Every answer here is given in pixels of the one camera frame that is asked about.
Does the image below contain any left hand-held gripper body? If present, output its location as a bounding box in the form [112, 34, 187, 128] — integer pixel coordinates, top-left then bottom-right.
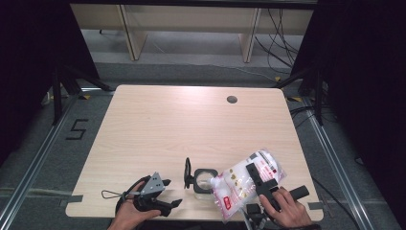
[132, 172, 169, 215]

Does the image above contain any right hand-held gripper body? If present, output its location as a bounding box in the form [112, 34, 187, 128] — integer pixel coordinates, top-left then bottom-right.
[244, 178, 310, 230]

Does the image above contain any clear bag of white granules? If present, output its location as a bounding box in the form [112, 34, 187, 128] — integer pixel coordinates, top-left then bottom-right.
[209, 149, 287, 223]

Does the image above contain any glass jar with black lid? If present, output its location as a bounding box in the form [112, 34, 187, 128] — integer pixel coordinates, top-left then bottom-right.
[183, 156, 220, 201]

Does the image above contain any person's right hand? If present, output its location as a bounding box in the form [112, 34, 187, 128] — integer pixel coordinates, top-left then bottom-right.
[258, 186, 313, 229]

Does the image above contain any person's left hand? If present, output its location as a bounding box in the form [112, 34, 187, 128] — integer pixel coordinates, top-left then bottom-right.
[108, 181, 162, 230]

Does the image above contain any grey tape strip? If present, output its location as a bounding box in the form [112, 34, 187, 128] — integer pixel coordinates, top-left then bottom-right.
[307, 201, 324, 212]
[58, 194, 84, 208]

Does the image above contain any black metal stand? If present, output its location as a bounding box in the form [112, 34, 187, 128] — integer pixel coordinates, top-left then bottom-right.
[273, 66, 326, 127]
[51, 63, 115, 127]

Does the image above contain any wooden shelf unit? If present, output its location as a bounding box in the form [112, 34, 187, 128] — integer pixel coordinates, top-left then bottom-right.
[70, 3, 315, 63]

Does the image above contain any black strap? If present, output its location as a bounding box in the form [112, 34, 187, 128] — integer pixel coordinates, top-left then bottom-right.
[115, 174, 151, 213]

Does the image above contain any thin cord loop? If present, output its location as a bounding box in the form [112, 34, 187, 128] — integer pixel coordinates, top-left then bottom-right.
[101, 189, 129, 200]

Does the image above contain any black floor cable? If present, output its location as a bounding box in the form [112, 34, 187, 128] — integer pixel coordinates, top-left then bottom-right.
[311, 176, 363, 230]

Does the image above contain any metal floor rail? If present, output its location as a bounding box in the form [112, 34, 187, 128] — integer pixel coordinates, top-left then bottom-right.
[0, 92, 81, 230]
[302, 98, 372, 230]

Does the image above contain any white floor cable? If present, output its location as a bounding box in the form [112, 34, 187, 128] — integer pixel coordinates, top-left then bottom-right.
[152, 40, 277, 82]

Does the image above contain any bundle of black cables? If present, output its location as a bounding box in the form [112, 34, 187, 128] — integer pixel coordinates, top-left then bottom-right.
[254, 9, 305, 70]

